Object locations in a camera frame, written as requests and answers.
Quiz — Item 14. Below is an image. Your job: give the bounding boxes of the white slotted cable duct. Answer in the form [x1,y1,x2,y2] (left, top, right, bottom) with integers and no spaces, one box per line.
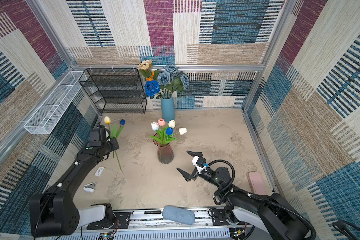
[48,228,231,240]

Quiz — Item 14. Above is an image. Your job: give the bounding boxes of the pink rectangular pad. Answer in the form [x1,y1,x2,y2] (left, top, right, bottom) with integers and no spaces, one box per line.
[247,172,267,195]

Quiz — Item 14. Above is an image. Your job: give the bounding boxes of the blue-grey sponge pad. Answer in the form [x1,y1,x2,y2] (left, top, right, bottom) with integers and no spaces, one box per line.
[162,206,195,225]

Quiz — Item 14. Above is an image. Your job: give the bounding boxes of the black corrugated cable hose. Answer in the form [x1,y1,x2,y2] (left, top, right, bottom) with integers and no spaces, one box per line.
[212,159,317,240]

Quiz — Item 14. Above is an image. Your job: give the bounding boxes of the blue tulip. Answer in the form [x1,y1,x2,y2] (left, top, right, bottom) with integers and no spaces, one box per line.
[163,127,174,146]
[112,118,126,159]

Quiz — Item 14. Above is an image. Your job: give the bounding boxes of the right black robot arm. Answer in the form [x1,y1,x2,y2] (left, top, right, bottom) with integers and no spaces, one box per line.
[178,151,317,240]

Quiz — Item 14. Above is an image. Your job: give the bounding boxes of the small white paper tag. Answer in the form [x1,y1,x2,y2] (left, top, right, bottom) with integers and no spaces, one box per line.
[95,167,105,177]

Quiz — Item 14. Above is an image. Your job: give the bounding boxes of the teal ceramic vase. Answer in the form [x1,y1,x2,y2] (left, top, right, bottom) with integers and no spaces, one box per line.
[161,97,176,122]

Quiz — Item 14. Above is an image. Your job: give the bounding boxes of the white mesh wall basket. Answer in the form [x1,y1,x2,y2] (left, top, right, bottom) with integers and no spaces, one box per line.
[24,71,83,135]

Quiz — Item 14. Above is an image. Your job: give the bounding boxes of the yellow tulip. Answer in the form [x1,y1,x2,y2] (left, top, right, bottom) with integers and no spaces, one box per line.
[104,116,122,171]

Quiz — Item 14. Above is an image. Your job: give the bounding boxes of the dark blue rose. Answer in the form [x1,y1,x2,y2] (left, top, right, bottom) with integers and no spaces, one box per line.
[145,80,161,100]

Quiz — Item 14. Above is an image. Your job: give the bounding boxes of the black wire shelf rack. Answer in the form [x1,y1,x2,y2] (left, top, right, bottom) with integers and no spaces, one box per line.
[79,68,147,114]

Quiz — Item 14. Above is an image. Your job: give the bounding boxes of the pink tulip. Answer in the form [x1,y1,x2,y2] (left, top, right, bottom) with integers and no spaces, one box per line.
[158,119,166,143]

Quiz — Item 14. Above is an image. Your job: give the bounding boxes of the light blue rose bunch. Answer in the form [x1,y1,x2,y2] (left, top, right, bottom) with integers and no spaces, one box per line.
[155,65,190,99]

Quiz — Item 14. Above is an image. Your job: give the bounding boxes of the orange marigold flower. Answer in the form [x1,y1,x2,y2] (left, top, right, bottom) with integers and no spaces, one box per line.
[147,72,155,81]

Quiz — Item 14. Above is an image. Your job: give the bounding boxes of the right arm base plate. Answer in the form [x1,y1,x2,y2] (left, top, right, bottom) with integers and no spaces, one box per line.
[208,208,238,226]

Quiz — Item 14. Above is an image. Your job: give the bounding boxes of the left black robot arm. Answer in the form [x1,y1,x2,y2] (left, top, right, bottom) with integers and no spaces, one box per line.
[29,125,119,238]

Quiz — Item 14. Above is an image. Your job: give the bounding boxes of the dark red glass vase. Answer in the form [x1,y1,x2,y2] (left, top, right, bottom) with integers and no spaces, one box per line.
[153,140,175,164]

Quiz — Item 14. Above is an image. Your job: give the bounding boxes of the white tulip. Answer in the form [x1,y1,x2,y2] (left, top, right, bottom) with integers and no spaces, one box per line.
[166,120,176,139]
[168,128,188,142]
[151,122,163,145]

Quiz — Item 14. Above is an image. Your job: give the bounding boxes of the cream sunflower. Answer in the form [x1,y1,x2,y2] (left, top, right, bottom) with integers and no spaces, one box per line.
[138,60,153,78]

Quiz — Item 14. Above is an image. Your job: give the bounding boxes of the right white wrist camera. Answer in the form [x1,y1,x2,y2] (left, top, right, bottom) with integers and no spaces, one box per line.
[192,156,209,175]

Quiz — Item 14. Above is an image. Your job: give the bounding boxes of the black object bottom right corner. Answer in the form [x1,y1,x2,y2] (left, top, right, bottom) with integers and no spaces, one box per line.
[332,220,360,240]

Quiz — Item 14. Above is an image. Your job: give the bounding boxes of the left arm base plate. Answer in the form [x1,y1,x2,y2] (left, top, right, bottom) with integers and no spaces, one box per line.
[86,212,132,230]

